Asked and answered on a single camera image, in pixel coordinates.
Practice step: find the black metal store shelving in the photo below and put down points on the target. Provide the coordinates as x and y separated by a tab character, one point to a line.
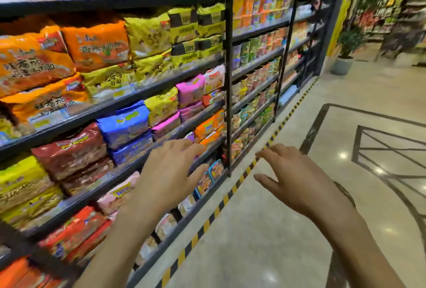
229	48

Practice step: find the person's left forearm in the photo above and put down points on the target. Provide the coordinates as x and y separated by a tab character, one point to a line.
113	254

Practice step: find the potted green plant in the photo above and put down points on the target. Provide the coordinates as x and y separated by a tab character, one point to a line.
342	64

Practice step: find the noodle packets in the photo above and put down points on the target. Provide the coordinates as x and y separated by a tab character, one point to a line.
96	44

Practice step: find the person's right hand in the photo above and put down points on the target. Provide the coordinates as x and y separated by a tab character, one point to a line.
306	191

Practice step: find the person's left hand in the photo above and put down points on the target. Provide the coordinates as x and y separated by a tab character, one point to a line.
166	181

